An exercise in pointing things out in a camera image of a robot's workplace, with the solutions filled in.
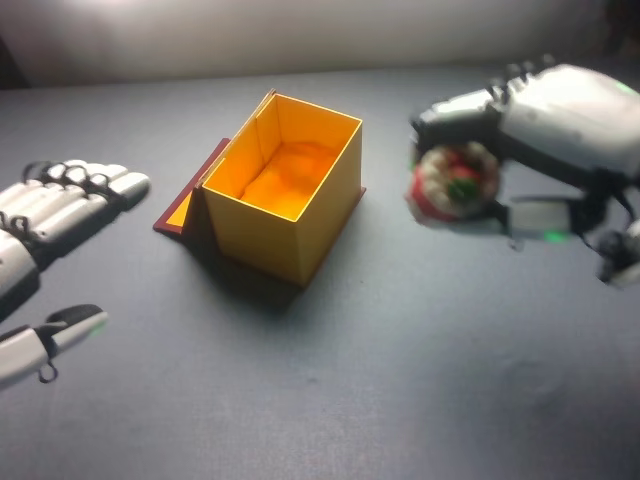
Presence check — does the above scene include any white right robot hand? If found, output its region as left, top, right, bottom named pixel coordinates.
left=409, top=53, right=640, bottom=242

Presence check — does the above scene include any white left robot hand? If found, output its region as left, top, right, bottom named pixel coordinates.
left=0, top=159, right=152, bottom=391

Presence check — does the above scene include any toy strawberry cream cake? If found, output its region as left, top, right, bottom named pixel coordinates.
left=404, top=141, right=501, bottom=227

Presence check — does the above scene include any yellow box with red lid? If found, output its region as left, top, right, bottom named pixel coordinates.
left=152, top=88, right=368, bottom=289

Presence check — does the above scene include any grey table cloth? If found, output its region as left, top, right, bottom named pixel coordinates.
left=0, top=64, right=640, bottom=480

